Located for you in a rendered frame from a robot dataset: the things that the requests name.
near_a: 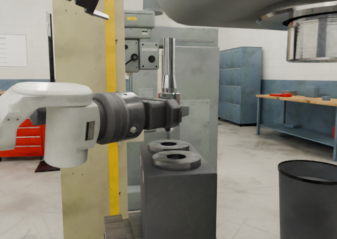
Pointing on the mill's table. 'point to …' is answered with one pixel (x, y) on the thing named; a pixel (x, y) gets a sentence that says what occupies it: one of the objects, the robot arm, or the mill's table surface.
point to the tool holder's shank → (169, 65)
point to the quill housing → (225, 3)
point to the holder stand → (176, 192)
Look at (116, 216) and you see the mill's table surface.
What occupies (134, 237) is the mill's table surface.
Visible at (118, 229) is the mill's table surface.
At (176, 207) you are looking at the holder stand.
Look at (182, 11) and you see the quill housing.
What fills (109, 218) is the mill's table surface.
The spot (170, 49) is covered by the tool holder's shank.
